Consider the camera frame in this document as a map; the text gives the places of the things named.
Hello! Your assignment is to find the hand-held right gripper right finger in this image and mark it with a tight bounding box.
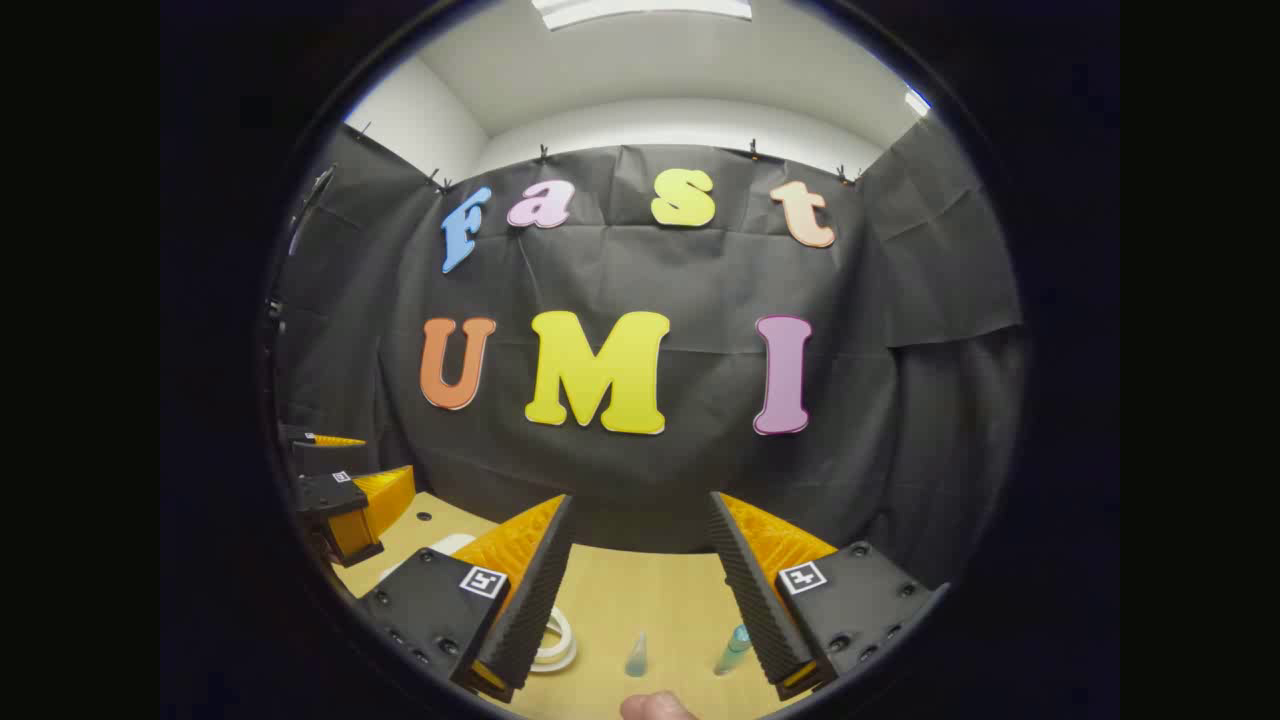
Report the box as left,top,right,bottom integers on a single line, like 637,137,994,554
708,491,948,702

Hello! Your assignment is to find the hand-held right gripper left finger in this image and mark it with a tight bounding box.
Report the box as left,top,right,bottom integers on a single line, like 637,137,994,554
358,494,577,704

